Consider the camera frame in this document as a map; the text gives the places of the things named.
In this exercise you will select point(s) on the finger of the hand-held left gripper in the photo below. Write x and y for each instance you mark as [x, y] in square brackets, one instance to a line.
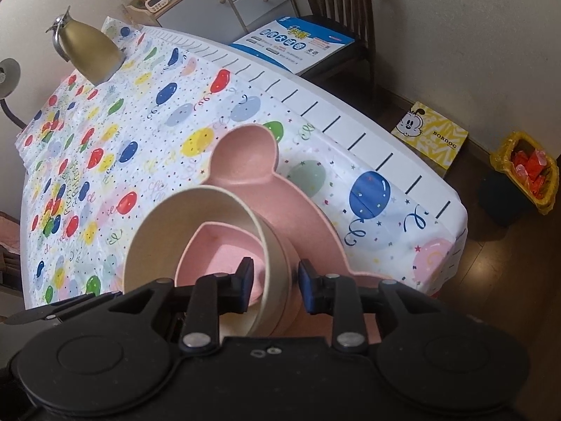
[44, 313]

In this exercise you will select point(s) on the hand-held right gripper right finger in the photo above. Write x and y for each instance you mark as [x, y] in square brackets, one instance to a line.
[309, 287]

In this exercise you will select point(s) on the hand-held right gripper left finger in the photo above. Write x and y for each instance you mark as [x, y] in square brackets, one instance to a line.
[245, 283]

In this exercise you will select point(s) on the pink heart-shaped dish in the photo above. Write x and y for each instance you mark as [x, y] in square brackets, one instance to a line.
[219, 254]

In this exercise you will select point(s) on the pink bear-shaped plate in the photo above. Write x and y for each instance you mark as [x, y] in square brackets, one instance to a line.
[302, 210]

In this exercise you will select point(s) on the cream round bowl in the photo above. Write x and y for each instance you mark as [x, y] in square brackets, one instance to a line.
[153, 237]

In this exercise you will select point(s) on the pink cloth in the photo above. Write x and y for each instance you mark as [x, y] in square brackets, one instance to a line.
[8, 232]

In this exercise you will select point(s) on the yellow cartoon dog box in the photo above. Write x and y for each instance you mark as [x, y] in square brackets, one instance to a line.
[429, 136]

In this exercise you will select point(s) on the balloon printed tablecloth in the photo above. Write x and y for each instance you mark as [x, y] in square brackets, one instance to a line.
[131, 118]

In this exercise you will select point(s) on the grey gooseneck desk lamp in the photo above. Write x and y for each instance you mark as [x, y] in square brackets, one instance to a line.
[8, 74]

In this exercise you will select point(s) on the blue and white booklet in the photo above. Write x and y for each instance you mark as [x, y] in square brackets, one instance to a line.
[293, 44]

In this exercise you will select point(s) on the bin with yellow bag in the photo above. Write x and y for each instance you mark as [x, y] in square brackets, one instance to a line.
[526, 175]

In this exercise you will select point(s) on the gold thermos jug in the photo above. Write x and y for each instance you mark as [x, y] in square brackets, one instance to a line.
[92, 52]

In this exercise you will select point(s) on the dark wooden slatted chair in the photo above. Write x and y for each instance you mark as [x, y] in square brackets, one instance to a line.
[337, 8]

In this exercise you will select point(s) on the white kitchen timer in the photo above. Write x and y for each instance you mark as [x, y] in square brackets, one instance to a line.
[156, 1]

